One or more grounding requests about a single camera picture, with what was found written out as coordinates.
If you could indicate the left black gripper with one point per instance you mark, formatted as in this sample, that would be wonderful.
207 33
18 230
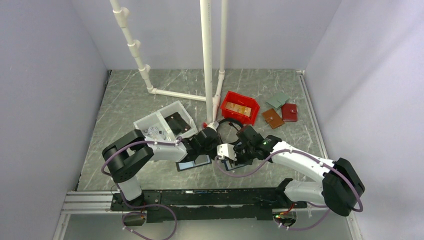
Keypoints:
217 140

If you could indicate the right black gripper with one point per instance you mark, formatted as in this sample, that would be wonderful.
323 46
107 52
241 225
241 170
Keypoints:
236 148

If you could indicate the blue card holder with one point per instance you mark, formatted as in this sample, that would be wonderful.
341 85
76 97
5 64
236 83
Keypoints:
232 165

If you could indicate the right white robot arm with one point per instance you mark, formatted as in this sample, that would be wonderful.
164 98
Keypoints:
334 183

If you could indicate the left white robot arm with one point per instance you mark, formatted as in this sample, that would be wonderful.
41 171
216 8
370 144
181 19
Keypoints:
125 157

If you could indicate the open black card holder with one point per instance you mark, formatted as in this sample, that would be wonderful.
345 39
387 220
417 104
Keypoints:
198 162

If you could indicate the brown leather card holder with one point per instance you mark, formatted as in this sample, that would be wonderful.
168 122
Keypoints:
272 118

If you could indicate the grey-green card holder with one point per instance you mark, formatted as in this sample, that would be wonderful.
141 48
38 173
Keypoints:
277 100

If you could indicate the red leather card holder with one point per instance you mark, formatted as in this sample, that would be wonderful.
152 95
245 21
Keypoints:
289 112

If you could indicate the silver cards in bin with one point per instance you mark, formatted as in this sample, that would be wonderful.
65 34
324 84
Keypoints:
154 132

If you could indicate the black wallet in bin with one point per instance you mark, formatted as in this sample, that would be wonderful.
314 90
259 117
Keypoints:
177 124

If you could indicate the red plastic bin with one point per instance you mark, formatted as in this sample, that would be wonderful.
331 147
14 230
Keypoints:
240 99

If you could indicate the clear plastic two-compartment bin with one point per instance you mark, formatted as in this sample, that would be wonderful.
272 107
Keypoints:
157 118

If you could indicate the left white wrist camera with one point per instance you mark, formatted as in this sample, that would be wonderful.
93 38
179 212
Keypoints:
213 125

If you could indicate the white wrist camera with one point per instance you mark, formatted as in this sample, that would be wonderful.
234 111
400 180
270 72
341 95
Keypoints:
226 151
213 125

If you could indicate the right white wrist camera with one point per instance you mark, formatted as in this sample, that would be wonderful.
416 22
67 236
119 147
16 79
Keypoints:
226 151

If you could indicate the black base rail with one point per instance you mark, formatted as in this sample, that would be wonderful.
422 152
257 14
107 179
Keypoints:
206 204

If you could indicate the white PVC pipe frame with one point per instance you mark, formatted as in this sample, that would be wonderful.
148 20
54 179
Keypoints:
211 99

